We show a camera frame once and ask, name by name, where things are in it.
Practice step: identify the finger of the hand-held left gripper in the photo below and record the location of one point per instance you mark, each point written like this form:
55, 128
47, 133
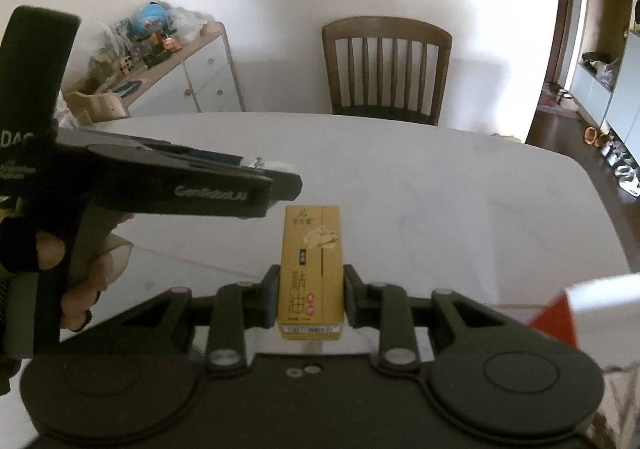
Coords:
215, 159
287, 184

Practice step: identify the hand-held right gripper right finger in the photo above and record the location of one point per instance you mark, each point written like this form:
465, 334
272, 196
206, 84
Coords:
351, 299

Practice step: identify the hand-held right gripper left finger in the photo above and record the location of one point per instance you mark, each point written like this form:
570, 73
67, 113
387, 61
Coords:
272, 296

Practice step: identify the yellow carton box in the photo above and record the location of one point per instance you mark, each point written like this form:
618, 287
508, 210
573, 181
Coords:
310, 249

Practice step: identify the red cardboard box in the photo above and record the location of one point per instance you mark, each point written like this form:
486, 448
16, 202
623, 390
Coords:
575, 309

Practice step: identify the person's left hand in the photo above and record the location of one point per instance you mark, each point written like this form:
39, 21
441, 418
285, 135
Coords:
85, 299

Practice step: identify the white wooden sideboard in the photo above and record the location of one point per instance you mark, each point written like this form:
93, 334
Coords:
205, 74

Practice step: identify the wooden stand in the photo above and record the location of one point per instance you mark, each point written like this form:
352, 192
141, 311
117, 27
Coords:
100, 106

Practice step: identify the clear plastic bag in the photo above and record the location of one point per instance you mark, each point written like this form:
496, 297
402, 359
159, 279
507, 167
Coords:
187, 26

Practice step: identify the straight-back wooden chair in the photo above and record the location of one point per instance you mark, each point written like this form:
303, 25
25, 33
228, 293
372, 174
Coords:
385, 74

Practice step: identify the blue globe toy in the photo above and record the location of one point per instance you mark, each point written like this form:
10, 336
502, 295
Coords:
149, 19

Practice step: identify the pink door rug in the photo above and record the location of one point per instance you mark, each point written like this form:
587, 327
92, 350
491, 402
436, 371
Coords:
547, 104

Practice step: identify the beige slippers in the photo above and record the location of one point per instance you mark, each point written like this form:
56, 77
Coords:
567, 99

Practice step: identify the orange slippers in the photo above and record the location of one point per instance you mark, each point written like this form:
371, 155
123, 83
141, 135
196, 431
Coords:
595, 135

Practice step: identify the row of silver shoes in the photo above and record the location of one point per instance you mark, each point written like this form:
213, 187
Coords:
622, 164

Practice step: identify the grey plastic bag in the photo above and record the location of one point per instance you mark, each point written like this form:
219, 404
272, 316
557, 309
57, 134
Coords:
602, 66

